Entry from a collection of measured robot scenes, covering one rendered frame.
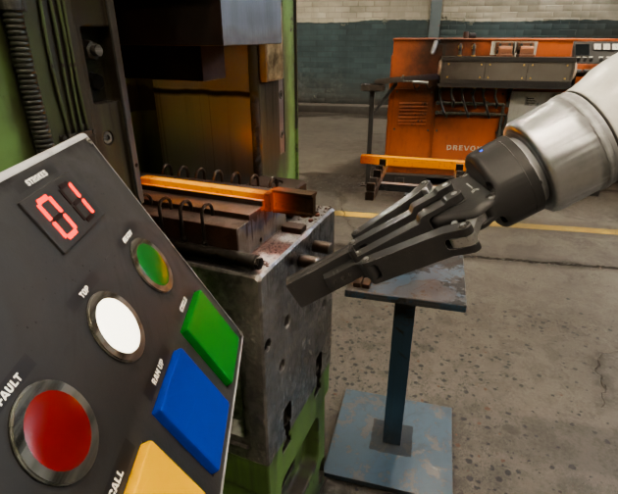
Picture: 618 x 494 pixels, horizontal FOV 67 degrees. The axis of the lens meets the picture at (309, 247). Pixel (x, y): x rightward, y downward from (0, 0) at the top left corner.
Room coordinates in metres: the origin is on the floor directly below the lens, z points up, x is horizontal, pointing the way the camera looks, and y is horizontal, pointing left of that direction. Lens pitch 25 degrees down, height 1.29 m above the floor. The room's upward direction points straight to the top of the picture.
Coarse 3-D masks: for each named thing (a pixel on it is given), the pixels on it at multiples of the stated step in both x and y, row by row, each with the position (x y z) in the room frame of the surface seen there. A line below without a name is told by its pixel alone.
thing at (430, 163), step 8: (360, 160) 1.34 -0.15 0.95; (368, 160) 1.33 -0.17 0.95; (376, 160) 1.33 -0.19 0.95; (392, 160) 1.32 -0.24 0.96; (400, 160) 1.31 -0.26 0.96; (408, 160) 1.30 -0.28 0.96; (416, 160) 1.30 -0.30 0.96; (424, 160) 1.29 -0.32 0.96; (432, 160) 1.29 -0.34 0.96; (440, 160) 1.29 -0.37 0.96; (448, 160) 1.29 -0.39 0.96; (456, 160) 1.29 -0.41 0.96; (432, 168) 1.28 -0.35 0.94; (440, 168) 1.28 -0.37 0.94; (448, 168) 1.27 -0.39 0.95; (464, 168) 1.26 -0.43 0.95
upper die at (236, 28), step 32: (128, 0) 0.81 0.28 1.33; (160, 0) 0.78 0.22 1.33; (192, 0) 0.76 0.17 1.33; (224, 0) 0.75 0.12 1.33; (256, 0) 0.84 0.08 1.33; (128, 32) 0.81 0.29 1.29; (160, 32) 0.79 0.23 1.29; (192, 32) 0.76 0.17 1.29; (224, 32) 0.75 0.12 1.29; (256, 32) 0.84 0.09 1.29
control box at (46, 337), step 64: (0, 192) 0.29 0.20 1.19; (128, 192) 0.45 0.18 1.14; (0, 256) 0.25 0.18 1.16; (64, 256) 0.30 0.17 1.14; (128, 256) 0.37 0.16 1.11; (0, 320) 0.22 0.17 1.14; (64, 320) 0.25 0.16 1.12; (0, 384) 0.19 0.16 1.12; (64, 384) 0.21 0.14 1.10; (128, 384) 0.26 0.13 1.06; (0, 448) 0.16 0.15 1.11; (128, 448) 0.22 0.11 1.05
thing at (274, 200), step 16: (144, 176) 0.97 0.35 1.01; (160, 176) 0.97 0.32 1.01; (224, 192) 0.88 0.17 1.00; (240, 192) 0.87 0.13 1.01; (256, 192) 0.86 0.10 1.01; (272, 192) 0.84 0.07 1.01; (288, 192) 0.83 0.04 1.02; (304, 192) 0.83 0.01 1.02; (272, 208) 0.84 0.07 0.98; (288, 208) 0.84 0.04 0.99; (304, 208) 0.82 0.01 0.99
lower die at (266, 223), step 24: (144, 192) 0.92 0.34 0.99; (168, 192) 0.92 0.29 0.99; (192, 192) 0.89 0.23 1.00; (168, 216) 0.81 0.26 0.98; (192, 216) 0.81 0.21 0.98; (216, 216) 0.81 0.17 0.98; (240, 216) 0.79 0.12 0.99; (264, 216) 0.84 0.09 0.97; (192, 240) 0.78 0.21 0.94; (216, 240) 0.76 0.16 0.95; (240, 240) 0.75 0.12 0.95; (264, 240) 0.84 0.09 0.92
